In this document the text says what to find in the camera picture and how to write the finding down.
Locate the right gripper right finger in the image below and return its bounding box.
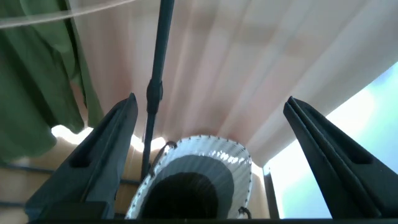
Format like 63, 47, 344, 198
282, 95, 398, 218

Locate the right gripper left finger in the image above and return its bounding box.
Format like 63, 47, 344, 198
24, 92, 139, 220

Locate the green long-sleeved shirt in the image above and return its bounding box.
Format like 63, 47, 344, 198
0, 0, 105, 166

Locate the pink clothes hanger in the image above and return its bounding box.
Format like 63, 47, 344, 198
0, 0, 137, 30

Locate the white laundry basket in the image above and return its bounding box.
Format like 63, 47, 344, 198
124, 134, 253, 220

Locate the black clothes rack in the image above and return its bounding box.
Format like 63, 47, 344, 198
0, 0, 176, 218

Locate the beige curtain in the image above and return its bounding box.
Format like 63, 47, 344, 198
67, 0, 398, 167

